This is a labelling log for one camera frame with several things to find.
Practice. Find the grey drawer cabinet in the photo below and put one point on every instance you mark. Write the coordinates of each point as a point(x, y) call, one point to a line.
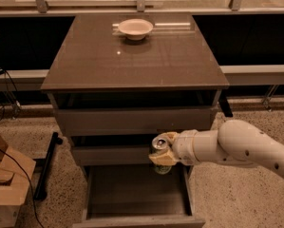
point(98, 68)

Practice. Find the green soda can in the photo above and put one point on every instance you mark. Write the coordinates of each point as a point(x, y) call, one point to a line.
point(160, 145)

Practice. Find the grey middle drawer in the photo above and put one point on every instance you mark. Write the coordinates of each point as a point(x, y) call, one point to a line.
point(111, 155)

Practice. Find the black bracket behind cabinet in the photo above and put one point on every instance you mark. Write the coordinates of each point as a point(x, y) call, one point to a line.
point(224, 105)

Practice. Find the white ceramic bowl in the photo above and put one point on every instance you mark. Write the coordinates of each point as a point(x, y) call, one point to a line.
point(135, 29)

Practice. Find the grey drawer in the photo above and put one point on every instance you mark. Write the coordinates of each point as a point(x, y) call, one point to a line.
point(111, 155)
point(86, 122)
point(135, 196)

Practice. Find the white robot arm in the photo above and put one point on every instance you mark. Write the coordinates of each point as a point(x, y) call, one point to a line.
point(235, 143)

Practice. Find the cardboard box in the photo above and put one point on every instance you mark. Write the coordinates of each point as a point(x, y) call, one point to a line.
point(15, 171)

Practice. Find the grey bottom drawer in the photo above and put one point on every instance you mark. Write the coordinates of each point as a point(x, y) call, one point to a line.
point(135, 196)

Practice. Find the grey top drawer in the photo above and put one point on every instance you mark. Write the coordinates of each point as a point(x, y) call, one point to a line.
point(86, 122)

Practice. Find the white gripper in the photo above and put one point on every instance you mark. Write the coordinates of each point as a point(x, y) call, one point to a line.
point(183, 146)

